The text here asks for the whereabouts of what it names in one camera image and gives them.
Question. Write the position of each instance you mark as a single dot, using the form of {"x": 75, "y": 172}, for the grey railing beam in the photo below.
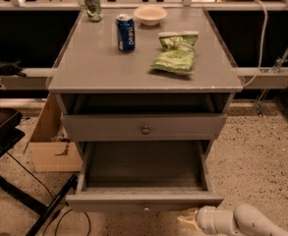
{"x": 253, "y": 78}

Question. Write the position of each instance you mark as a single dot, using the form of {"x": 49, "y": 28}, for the green chip bag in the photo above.
{"x": 178, "y": 53}

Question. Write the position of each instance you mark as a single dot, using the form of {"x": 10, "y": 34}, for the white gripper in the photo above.
{"x": 204, "y": 218}

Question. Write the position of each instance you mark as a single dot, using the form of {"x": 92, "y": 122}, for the black stand with tray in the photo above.
{"x": 27, "y": 198}

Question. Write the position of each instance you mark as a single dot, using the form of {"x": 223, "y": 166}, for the blue pepsi can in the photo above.
{"x": 125, "y": 33}

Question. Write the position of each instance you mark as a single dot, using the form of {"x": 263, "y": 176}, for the cardboard box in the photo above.
{"x": 51, "y": 150}

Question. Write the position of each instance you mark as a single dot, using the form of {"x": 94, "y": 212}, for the grey drawer cabinet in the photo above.
{"x": 95, "y": 78}

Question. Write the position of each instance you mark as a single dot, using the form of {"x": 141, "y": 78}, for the black object on rail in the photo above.
{"x": 11, "y": 69}

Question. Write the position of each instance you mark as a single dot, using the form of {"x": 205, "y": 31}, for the white bowl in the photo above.
{"x": 150, "y": 15}

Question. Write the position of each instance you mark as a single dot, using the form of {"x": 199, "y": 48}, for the green soda can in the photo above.
{"x": 93, "y": 9}

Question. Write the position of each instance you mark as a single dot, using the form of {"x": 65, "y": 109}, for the grey drawer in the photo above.
{"x": 143, "y": 127}
{"x": 143, "y": 176}

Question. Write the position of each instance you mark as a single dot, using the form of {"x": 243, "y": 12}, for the grey top drawer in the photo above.
{"x": 143, "y": 127}

